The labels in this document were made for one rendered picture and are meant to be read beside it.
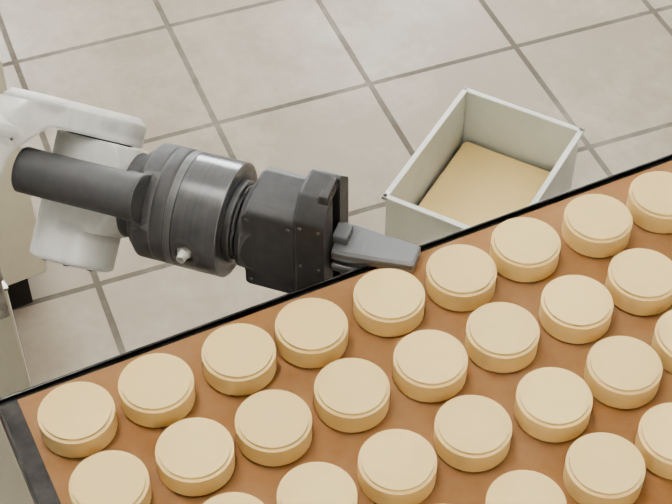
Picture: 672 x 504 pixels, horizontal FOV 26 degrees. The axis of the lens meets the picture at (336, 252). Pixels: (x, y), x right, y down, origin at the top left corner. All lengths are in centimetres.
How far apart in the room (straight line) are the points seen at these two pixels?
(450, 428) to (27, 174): 36
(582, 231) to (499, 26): 183
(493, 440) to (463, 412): 3
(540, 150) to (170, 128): 67
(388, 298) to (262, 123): 166
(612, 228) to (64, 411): 41
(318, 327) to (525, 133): 152
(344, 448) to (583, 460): 15
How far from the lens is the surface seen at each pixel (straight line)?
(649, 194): 110
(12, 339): 133
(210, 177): 106
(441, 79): 274
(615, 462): 94
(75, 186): 106
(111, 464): 93
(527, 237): 105
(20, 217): 222
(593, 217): 107
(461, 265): 103
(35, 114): 107
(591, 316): 101
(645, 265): 105
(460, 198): 243
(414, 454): 93
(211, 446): 93
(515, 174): 248
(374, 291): 101
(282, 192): 104
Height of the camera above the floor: 178
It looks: 47 degrees down
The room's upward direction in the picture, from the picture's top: straight up
